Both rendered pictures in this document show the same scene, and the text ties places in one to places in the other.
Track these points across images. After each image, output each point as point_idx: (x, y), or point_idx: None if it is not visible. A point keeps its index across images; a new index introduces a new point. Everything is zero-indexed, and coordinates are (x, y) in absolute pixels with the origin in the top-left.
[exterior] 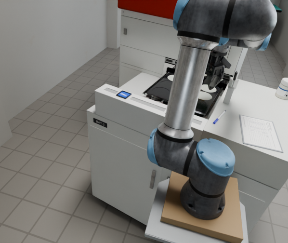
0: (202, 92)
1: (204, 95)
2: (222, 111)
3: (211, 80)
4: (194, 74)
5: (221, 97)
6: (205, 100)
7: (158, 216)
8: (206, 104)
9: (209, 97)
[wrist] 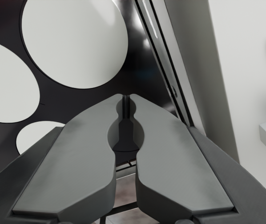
0: (38, 14)
1: (76, 27)
2: None
3: (112, 141)
4: None
5: (235, 103)
6: (118, 69)
7: None
8: (150, 93)
9: (109, 26)
